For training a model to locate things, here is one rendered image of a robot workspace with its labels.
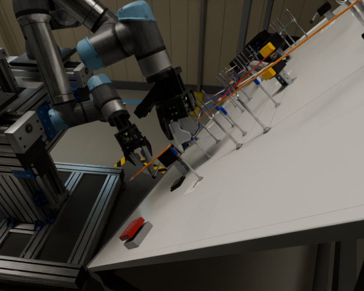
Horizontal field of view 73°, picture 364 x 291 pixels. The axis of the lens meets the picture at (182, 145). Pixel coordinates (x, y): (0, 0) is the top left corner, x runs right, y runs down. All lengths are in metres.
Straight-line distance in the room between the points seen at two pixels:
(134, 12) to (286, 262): 0.83
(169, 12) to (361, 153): 2.95
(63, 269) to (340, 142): 1.50
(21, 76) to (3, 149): 0.55
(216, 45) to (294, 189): 2.94
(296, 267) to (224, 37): 2.64
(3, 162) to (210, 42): 2.57
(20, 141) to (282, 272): 0.95
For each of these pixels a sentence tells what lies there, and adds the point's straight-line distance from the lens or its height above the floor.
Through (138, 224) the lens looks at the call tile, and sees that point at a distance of 0.56.
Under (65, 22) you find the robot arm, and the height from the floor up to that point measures 1.31.
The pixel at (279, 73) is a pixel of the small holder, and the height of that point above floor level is 1.34.
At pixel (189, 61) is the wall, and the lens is 3.25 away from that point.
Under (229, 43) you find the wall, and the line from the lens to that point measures 3.17.
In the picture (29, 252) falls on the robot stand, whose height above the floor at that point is 0.23.
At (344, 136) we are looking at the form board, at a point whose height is 1.43.
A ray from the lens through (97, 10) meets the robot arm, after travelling 0.74.
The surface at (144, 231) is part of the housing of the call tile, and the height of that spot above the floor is 1.12.
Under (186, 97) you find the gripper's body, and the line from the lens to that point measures 0.62.
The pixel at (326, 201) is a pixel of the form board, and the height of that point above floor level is 1.42.
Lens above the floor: 1.60
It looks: 40 degrees down
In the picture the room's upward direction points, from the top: straight up
